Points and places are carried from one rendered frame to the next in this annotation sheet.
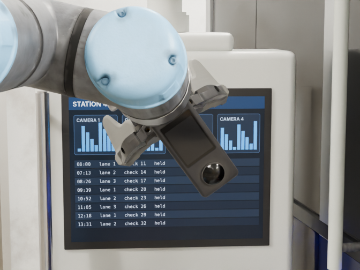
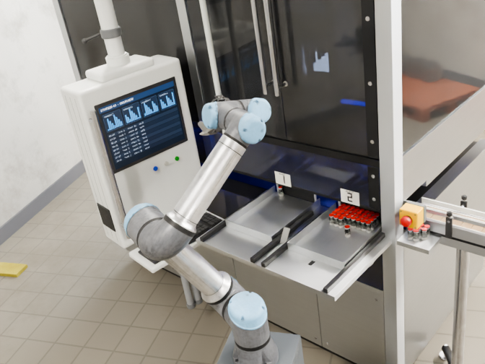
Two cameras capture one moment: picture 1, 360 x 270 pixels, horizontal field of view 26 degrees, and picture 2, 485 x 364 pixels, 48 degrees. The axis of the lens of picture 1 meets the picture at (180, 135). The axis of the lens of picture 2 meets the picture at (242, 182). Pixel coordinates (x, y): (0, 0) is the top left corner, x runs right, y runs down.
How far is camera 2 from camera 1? 1.21 m
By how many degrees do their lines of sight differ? 37
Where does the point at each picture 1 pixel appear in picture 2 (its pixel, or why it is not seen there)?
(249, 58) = (163, 66)
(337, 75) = (213, 68)
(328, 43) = (189, 50)
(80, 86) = not seen: hidden behind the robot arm
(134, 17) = (260, 102)
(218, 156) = not seen: hidden behind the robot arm
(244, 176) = (173, 116)
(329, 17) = (186, 38)
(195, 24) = not seen: outside the picture
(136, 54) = (263, 111)
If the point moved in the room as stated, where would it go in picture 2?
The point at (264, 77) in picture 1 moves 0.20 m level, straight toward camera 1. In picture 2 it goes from (170, 72) to (190, 81)
